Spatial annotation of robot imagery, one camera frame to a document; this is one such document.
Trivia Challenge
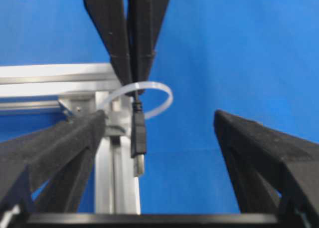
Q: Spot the white-carriage left gripper black finger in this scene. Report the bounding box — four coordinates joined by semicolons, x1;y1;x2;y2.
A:
127;0;170;83

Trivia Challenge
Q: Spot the white-carriage left gripper black triangular finger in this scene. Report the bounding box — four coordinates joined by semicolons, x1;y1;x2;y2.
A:
83;0;131;85

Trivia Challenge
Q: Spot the teal left gripper black finger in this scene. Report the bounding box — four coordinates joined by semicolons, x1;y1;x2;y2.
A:
214;110;319;228
0;110;106;228

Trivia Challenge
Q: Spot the black USB cable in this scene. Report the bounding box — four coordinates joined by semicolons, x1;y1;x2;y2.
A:
130;90;147;178

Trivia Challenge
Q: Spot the translucent white zip-tie loop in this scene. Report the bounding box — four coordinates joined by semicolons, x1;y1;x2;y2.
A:
97;81;174;120

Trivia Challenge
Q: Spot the silver aluminium extrusion frame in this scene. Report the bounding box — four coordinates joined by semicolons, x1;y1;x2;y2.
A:
0;63;141;215

